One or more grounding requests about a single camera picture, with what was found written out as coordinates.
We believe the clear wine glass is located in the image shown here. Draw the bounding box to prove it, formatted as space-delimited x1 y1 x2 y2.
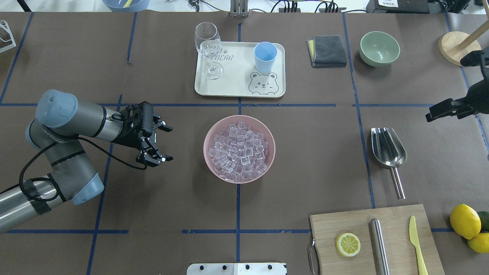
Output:
194 21 223 80

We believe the yellow plastic fork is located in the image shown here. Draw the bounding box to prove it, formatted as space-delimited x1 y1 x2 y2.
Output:
123 0 133 8

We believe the cream bear tray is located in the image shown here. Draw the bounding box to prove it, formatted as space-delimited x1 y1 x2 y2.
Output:
194 41 286 99

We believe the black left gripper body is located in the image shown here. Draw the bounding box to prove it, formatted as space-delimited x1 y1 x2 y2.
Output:
113 101 155 151

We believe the wooden cutting board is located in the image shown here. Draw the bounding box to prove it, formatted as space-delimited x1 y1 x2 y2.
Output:
309 205 445 275

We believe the white wire cup rack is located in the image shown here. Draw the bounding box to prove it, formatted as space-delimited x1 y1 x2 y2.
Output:
0 20 17 53

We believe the pile of clear ice cubes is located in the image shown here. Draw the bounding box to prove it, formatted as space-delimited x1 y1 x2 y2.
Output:
210 121 270 181

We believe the yellow lemon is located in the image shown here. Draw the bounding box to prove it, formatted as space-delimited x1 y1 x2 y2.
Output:
467 233 489 254
449 204 481 240

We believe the wooden cup stand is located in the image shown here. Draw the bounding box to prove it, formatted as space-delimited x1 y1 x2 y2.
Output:
438 0 488 66

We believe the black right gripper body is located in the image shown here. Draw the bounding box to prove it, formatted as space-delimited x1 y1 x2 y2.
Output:
450 82 489 117

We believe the blue bowl with fork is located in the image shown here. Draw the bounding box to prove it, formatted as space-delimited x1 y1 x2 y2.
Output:
102 0 150 12

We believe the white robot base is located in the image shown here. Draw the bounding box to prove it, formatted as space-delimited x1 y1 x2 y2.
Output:
186 262 288 275

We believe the green lime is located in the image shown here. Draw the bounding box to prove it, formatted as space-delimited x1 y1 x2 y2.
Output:
477 211 489 233

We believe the green bowl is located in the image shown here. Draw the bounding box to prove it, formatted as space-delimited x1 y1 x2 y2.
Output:
359 31 400 67

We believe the blue plastic cup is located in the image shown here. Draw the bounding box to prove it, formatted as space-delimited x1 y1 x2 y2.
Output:
254 42 278 73

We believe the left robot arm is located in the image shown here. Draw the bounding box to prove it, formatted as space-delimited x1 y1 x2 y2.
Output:
0 89 173 233

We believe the metal ice scoop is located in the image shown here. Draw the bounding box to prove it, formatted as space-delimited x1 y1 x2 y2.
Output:
371 127 407 200

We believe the grey folded cloth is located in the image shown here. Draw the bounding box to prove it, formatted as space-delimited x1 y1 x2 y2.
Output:
307 35 347 68

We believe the lemon half slice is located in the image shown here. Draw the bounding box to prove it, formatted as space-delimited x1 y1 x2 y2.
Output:
335 233 361 257

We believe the yellow plastic knife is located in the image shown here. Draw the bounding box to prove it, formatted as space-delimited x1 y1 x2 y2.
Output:
408 216 428 275

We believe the pink bowl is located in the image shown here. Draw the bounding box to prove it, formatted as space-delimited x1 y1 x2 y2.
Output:
203 115 276 184

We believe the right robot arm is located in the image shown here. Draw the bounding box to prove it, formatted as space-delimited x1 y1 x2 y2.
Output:
426 47 489 122

